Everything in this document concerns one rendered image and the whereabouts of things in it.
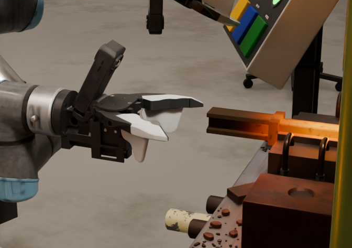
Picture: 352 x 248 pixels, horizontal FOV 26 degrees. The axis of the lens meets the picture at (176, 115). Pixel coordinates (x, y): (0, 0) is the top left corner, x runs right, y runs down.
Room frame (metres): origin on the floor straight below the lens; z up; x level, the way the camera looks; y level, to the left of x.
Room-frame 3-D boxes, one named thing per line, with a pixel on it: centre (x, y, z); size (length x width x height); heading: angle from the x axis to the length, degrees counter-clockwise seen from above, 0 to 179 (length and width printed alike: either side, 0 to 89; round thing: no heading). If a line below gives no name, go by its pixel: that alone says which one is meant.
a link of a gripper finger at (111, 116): (1.01, 0.08, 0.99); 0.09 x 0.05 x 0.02; 33
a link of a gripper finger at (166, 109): (1.09, 0.01, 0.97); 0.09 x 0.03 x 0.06; 105
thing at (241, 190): (0.93, -0.10, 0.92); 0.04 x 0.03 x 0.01; 117
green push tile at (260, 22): (1.44, -0.15, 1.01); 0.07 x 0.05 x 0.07; 4
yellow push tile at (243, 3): (1.64, -0.14, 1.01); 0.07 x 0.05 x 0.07; 4
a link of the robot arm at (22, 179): (1.14, 0.26, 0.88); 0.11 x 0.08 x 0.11; 168
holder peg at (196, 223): (0.92, -0.04, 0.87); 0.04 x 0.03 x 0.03; 69
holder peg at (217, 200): (0.99, -0.07, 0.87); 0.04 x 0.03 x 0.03; 69
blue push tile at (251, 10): (1.54, -0.15, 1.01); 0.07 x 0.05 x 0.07; 4
